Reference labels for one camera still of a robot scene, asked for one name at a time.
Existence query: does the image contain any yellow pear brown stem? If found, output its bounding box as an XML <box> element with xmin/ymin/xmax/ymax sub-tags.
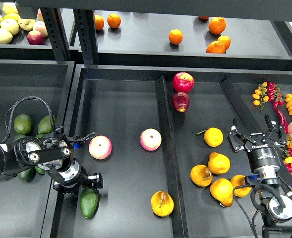
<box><xmin>190</xmin><ymin>164</ymin><xmax>213</xmax><ymax>187</ymax></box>

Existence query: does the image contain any dark green avocado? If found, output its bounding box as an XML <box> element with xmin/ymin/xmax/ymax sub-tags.
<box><xmin>12</xmin><ymin>134</ymin><xmax>26</xmax><ymax>142</ymax></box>
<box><xmin>17</xmin><ymin>167</ymin><xmax>36</xmax><ymax>181</ymax></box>

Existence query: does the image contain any large orange right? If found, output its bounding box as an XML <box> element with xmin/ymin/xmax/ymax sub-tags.
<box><xmin>208</xmin><ymin>17</ymin><xmax>227</xmax><ymax>35</ymax></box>

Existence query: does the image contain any pink apple centre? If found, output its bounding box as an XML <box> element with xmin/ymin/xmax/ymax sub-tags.
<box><xmin>140</xmin><ymin>128</ymin><xmax>162</xmax><ymax>151</ymax></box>

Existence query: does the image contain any black shelf post right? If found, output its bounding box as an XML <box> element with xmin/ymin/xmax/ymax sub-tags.
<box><xmin>73</xmin><ymin>9</ymin><xmax>100</xmax><ymax>64</ymax></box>

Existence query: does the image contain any black shelf post left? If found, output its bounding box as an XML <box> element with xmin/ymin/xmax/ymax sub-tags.
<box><xmin>40</xmin><ymin>7</ymin><xmax>71</xmax><ymax>61</ymax></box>

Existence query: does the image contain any red apple on shelf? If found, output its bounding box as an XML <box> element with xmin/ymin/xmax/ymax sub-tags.
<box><xmin>27</xmin><ymin>30</ymin><xmax>45</xmax><ymax>45</ymax></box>

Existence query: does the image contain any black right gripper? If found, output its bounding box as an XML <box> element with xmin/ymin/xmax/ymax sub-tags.
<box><xmin>227</xmin><ymin>114</ymin><xmax>287</xmax><ymax>183</ymax></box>

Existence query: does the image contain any orange centre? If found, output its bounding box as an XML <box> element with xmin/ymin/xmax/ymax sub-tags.
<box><xmin>168</xmin><ymin>29</ymin><xmax>183</xmax><ymax>45</ymax></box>

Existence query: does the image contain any orange cherry tomato bunch left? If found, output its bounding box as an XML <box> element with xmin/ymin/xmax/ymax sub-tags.
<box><xmin>252</xmin><ymin>82</ymin><xmax>269</xmax><ymax>112</ymax></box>

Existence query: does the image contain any dark green avocado middle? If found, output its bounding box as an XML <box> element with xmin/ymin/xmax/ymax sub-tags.
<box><xmin>12</xmin><ymin>134</ymin><xmax>26</xmax><ymax>142</ymax></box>

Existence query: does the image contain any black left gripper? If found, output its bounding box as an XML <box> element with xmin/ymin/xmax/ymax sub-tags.
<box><xmin>52</xmin><ymin>160</ymin><xmax>103</xmax><ymax>194</ymax></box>

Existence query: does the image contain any pink apple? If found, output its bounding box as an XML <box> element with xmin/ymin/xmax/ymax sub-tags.
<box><xmin>88</xmin><ymin>135</ymin><xmax>112</xmax><ymax>160</ymax></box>
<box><xmin>140</xmin><ymin>128</ymin><xmax>162</xmax><ymax>151</ymax></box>

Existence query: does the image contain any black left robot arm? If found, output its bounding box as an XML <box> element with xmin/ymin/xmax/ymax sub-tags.
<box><xmin>0</xmin><ymin>96</ymin><xmax>103</xmax><ymax>194</ymax></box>

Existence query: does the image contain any red chili pepper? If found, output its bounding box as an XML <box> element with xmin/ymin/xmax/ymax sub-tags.
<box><xmin>273</xmin><ymin>101</ymin><xmax>288</xmax><ymax>134</ymax></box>

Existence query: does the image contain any dark green avocado bottom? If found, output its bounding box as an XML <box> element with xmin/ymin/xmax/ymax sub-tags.
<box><xmin>17</xmin><ymin>167</ymin><xmax>36</xmax><ymax>181</ymax></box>

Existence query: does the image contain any black centre tray divider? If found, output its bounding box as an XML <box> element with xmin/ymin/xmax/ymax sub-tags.
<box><xmin>155</xmin><ymin>75</ymin><xmax>188</xmax><ymax>238</ymax></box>

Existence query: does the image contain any black shelf post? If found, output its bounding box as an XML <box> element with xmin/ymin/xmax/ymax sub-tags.
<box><xmin>73</xmin><ymin>9</ymin><xmax>100</xmax><ymax>64</ymax></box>
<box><xmin>40</xmin><ymin>7</ymin><xmax>71</xmax><ymax>61</ymax></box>

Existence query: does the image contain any orange under shelf edge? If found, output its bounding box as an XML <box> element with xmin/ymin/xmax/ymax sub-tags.
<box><xmin>198</xmin><ymin>16</ymin><xmax>209</xmax><ymax>20</ymax></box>

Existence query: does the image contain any yellow round pear with stem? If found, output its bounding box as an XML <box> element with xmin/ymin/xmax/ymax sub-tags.
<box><xmin>196</xmin><ymin>127</ymin><xmax>224</xmax><ymax>147</ymax></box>

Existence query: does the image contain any red cherry tomato bunch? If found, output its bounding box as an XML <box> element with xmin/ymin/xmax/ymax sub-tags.
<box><xmin>267</xmin><ymin>82</ymin><xmax>284</xmax><ymax>107</ymax></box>

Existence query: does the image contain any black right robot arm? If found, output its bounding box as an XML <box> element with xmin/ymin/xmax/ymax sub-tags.
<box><xmin>227</xmin><ymin>115</ymin><xmax>292</xmax><ymax>238</ymax></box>

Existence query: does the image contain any orange front right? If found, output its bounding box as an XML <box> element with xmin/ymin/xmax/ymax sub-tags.
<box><xmin>206</xmin><ymin>41</ymin><xmax>226</xmax><ymax>54</ymax></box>

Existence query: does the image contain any pink peach on shelf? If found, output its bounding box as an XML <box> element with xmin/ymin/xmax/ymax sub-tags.
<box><xmin>33</xmin><ymin>21</ymin><xmax>48</xmax><ymax>37</ymax></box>

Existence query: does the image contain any dark red apple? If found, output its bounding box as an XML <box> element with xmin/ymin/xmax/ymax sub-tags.
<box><xmin>172</xmin><ymin>92</ymin><xmax>190</xmax><ymax>113</ymax></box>

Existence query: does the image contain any black right tray divider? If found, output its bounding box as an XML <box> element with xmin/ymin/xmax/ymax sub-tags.
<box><xmin>220</xmin><ymin>78</ymin><xmax>282</xmax><ymax>188</ymax></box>

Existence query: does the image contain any red apple upper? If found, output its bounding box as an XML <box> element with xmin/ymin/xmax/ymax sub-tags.
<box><xmin>172</xmin><ymin>72</ymin><xmax>194</xmax><ymax>93</ymax></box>

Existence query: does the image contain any black tray divider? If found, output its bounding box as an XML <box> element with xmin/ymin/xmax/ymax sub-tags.
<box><xmin>155</xmin><ymin>75</ymin><xmax>188</xmax><ymax>238</ymax></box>
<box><xmin>220</xmin><ymin>78</ymin><xmax>282</xmax><ymax>188</ymax></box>

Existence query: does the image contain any orange small right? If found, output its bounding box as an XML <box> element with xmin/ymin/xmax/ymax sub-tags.
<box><xmin>217</xmin><ymin>35</ymin><xmax>232</xmax><ymax>50</ymax></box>

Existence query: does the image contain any pink apple left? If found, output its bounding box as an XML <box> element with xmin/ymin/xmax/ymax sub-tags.
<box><xmin>88</xmin><ymin>135</ymin><xmax>112</xmax><ymax>160</ymax></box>

